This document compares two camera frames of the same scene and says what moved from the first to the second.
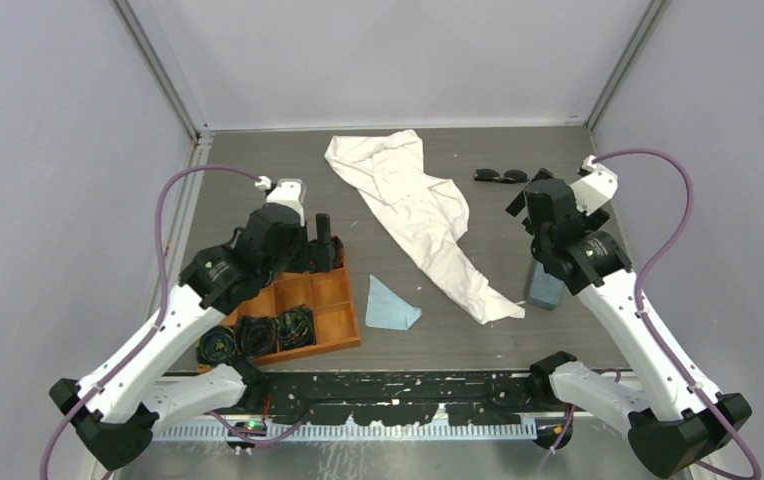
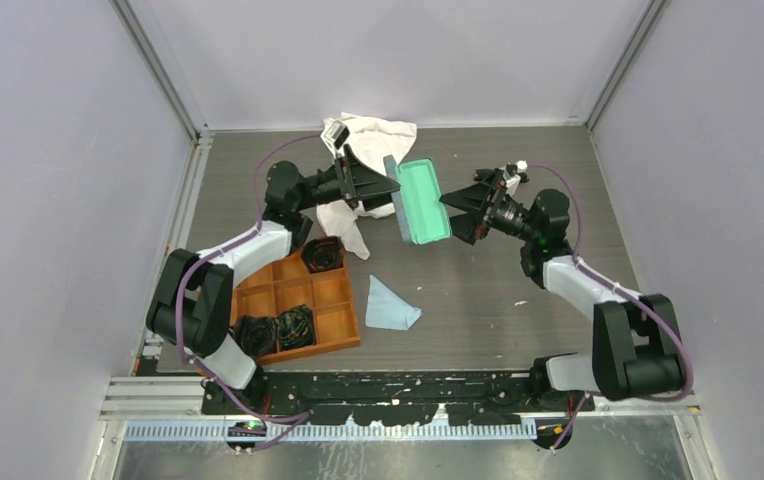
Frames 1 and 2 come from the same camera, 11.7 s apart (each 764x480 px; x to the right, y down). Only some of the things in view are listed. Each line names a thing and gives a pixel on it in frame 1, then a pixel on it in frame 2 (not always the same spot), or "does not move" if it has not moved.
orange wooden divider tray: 325,293 does not move
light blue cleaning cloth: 385,309 does not move
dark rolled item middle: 256,335 does not move
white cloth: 425,213 to 379,143
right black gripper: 595,220 to 475,196
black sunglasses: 509,177 does not move
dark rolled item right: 296,328 does not move
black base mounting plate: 472,397 does not move
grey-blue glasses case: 545,291 to 423,215
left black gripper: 324,249 to 364,181
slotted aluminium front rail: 350,432 does not move
